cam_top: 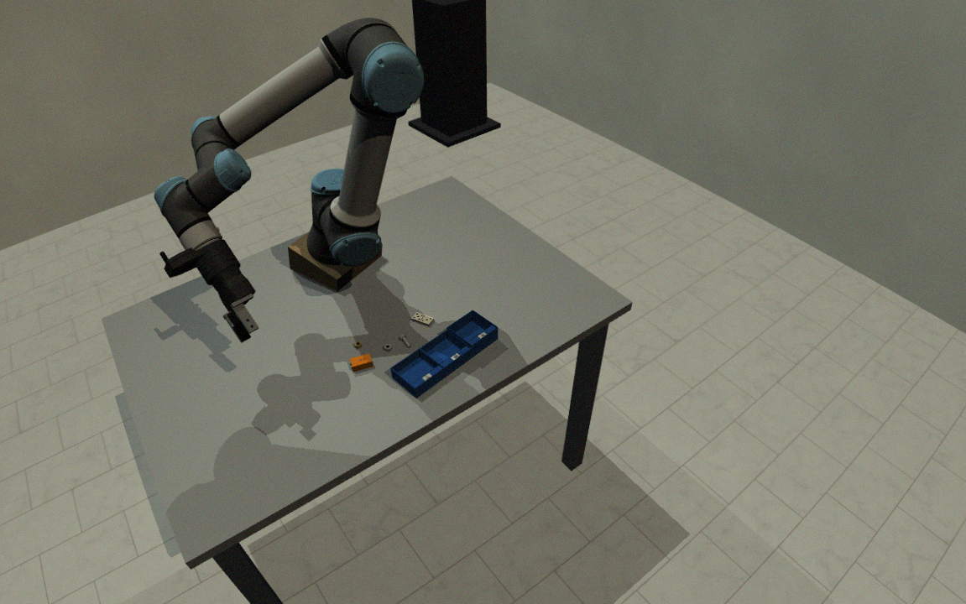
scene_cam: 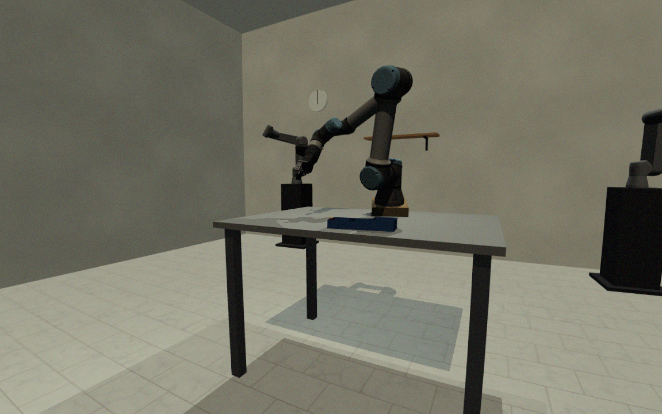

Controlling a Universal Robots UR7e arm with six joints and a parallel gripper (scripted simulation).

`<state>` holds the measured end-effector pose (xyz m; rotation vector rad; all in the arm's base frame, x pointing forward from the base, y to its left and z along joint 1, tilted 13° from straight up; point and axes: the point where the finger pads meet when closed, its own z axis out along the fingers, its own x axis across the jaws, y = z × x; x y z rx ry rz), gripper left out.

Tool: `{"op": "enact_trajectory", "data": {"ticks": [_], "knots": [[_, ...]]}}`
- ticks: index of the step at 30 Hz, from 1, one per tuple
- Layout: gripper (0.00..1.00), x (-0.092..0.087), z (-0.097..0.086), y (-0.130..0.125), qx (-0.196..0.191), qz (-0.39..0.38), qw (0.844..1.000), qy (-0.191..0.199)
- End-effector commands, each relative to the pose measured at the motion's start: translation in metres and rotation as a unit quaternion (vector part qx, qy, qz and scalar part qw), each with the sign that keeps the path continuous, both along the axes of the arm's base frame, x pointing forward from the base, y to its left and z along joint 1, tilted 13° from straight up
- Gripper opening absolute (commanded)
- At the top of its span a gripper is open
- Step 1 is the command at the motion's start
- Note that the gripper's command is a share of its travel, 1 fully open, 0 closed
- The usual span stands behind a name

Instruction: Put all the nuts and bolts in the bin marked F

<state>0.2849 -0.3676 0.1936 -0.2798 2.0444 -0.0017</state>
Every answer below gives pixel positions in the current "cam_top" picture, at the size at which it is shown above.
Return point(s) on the cream domino tile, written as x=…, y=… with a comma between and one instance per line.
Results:
x=423, y=319

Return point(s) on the blue bin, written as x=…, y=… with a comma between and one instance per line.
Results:
x=444, y=354

